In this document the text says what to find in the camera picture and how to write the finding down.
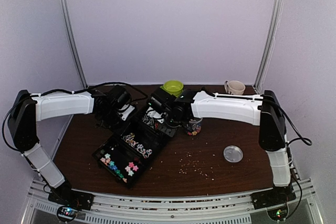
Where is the right aluminium frame post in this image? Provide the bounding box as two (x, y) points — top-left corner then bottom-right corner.
(254, 0), (284, 93)

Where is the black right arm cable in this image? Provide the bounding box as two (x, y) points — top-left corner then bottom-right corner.
(201, 86), (313, 146)

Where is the front aluminium rail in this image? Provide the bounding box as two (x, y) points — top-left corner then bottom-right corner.
(26, 191), (318, 224)

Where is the clear plastic jar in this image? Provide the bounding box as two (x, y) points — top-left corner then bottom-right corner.
(184, 118), (203, 136)

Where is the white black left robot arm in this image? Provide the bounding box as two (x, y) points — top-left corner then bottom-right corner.
(3, 85), (135, 205)

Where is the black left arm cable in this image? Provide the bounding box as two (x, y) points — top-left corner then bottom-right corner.
(2, 82), (148, 156)

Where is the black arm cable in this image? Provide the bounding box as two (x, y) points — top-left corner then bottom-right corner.
(201, 86), (313, 146)
(2, 82), (148, 156)

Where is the left aluminium frame post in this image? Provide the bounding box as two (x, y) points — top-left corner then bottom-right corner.
(60, 0), (88, 88)

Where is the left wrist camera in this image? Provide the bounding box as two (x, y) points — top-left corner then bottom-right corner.
(118, 104), (135, 121)

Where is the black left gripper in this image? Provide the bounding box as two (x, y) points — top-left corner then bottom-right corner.
(99, 108), (132, 137)

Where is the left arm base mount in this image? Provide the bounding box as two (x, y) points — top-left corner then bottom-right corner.
(46, 179), (94, 223)

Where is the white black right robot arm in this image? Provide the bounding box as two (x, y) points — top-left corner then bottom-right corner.
(147, 88), (291, 204)

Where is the silver jar lid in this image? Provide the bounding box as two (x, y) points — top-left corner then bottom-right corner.
(223, 145), (243, 163)

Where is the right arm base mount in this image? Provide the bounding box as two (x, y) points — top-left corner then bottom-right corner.
(250, 186), (297, 222)

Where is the aluminium frame post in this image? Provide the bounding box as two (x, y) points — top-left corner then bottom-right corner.
(60, 0), (88, 88)
(254, 0), (284, 93)

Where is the coral pattern ceramic mug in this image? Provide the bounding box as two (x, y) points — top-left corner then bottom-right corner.
(224, 80), (246, 95)

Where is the black three-compartment candy tray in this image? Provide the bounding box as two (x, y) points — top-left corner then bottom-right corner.
(92, 106), (171, 188)

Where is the green bowl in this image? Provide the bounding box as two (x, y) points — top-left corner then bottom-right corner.
(163, 80), (184, 97)

